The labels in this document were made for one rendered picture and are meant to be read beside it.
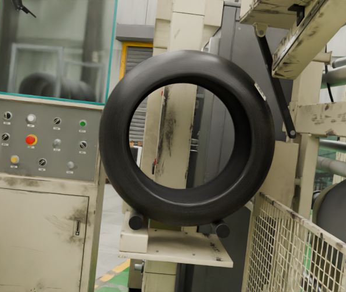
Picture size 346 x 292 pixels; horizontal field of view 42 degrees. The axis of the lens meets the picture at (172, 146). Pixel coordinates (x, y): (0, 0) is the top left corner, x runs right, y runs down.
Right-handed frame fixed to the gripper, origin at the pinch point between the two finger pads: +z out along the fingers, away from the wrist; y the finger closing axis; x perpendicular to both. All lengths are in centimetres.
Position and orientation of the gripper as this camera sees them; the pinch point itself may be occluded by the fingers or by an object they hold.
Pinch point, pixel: (43, 3)
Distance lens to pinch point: 219.0
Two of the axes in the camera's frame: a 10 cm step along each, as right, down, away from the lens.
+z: 5.4, 4.6, 7.1
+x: 5.2, 4.8, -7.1
